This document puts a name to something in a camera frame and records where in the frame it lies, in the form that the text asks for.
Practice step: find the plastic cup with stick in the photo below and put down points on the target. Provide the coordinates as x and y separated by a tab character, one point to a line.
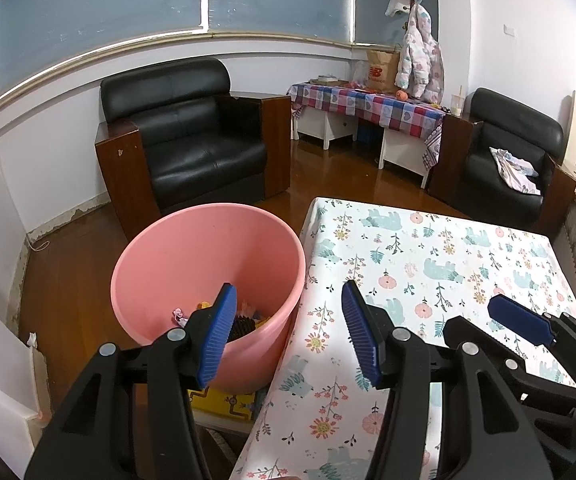
456	104

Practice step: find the brown paper bag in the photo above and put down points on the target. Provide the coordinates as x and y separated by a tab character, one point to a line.
383	70

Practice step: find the foil wrapper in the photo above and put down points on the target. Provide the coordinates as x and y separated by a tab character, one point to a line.
180	316

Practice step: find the white board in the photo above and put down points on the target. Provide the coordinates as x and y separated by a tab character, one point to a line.
2	370

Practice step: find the flat tray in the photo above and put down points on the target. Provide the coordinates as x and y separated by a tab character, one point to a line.
325	80

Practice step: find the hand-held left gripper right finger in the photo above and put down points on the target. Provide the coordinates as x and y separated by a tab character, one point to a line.
360	340

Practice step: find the black foam net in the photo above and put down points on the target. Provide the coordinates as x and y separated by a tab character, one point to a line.
245	329

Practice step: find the small orange fruit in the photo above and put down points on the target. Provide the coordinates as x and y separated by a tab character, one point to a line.
400	95

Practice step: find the crumpled patterned cloth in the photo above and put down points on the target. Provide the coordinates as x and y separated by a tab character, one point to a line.
515	170

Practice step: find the narrow black leather armchair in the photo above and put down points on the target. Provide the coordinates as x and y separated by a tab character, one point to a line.
508	120

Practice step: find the frosted window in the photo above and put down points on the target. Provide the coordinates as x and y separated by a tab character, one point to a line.
92	15

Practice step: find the hanging patterned puffer jacket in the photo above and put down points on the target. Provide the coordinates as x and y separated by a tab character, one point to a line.
420	60

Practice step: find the pink plastic bucket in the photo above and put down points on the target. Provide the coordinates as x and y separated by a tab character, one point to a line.
192	255

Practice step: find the wide black leather armchair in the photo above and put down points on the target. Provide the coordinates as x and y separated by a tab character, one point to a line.
192	150

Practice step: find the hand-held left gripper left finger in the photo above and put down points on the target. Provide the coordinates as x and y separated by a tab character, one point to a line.
217	335

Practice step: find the white wall socket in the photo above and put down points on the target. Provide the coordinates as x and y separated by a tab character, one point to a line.
509	30

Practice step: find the yellow foam mat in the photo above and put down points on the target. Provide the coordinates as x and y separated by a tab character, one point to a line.
222	402

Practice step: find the checkered tablecloth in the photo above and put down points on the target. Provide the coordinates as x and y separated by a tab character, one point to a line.
368	105

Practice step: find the white side table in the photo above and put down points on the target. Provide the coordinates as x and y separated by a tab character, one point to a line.
403	152

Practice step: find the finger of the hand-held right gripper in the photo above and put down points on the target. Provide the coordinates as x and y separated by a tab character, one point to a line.
515	316
533	377

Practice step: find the floral tablecloth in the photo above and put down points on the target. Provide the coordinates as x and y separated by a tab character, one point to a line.
418	260

